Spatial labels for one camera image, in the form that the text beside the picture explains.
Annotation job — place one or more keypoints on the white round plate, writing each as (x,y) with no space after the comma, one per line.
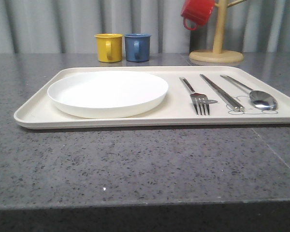
(108,94)

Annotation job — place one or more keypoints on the steel fork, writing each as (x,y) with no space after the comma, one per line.
(199,101)

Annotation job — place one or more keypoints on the steel spoon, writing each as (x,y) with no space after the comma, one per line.
(259,99)

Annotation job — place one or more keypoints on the cream rabbit serving tray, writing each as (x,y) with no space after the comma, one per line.
(39,112)

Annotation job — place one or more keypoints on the blue mug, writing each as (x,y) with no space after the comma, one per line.
(137,47)

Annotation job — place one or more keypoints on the yellow mug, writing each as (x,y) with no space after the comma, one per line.
(109,47)

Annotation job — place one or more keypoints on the wooden mug tree stand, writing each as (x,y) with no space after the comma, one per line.
(217,54)

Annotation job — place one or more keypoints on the red mug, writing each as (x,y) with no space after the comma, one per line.
(196,13)

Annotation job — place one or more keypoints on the grey curtain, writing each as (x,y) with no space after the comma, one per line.
(69,26)

